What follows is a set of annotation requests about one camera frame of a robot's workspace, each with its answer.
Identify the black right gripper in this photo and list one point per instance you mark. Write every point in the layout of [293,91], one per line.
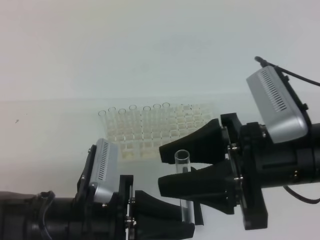
[218,186]

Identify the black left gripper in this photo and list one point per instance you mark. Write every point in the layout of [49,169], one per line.
[164,221]

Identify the clear glass test tube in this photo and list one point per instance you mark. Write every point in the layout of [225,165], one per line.
[182,164]

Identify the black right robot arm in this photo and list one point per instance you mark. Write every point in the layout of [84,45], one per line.
[289,163]

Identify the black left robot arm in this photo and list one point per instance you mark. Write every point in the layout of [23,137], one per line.
[44,216]

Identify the white plastic test tube rack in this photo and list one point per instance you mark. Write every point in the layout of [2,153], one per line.
[140,131]

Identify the clear tube far left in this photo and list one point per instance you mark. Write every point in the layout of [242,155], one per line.
[102,114]

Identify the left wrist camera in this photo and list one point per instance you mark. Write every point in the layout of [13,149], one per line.
[100,172]

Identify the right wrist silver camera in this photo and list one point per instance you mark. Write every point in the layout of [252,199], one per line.
[281,115]

